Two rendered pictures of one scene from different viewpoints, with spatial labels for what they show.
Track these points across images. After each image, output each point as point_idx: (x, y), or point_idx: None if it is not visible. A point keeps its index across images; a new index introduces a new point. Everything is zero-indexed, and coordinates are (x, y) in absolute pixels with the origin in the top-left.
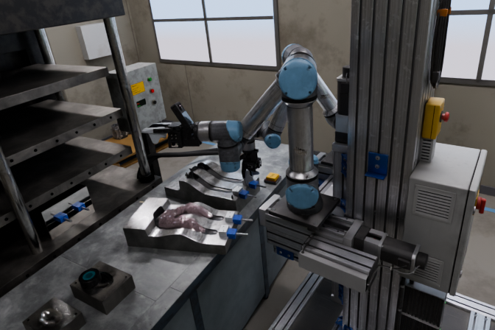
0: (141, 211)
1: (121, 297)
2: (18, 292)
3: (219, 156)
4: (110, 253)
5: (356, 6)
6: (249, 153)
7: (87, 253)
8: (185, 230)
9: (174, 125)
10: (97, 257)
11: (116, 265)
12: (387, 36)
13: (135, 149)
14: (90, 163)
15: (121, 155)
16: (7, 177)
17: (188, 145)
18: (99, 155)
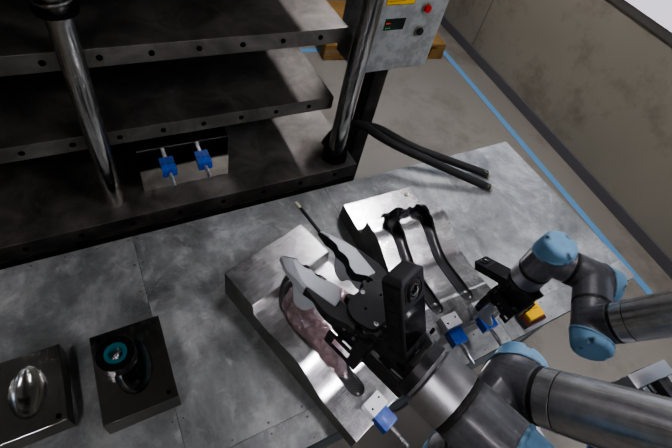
0: (271, 253)
1: (148, 416)
2: (42, 272)
3: (433, 447)
4: (194, 290)
5: None
6: (518, 292)
7: (166, 261)
8: (312, 357)
9: (368, 316)
10: (173, 283)
11: (185, 324)
12: None
13: (338, 107)
14: (252, 99)
15: (309, 105)
16: (78, 90)
17: (375, 372)
18: (275, 87)
